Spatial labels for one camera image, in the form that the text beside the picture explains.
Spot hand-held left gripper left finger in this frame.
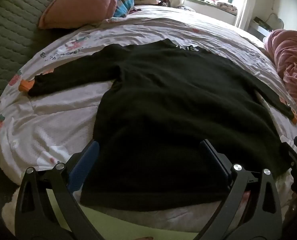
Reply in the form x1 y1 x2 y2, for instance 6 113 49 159
15 140 106 240

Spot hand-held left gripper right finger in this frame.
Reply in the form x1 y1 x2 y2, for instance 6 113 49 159
196 139 284 240

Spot black sweater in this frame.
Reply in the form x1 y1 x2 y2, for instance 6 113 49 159
27 39 297 212

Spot clothes on window sill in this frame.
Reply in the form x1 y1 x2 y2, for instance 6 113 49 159
188 0 239 12

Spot light green sheet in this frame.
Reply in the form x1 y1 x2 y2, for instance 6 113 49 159
46 187 201 240

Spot strawberry print quilt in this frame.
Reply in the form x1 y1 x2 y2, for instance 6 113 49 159
0 5 297 230

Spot pink blanket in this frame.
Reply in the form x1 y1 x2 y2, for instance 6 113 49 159
267 29 297 125

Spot white side table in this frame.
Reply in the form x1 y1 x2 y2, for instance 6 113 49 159
248 17 274 39

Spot green quilted headboard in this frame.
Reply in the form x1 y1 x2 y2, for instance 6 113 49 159
0 0 79 110

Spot pink pillow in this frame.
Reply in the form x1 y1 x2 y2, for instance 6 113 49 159
38 0 129 30

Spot blue striped cloth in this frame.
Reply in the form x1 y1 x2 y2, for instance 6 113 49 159
113 0 135 18

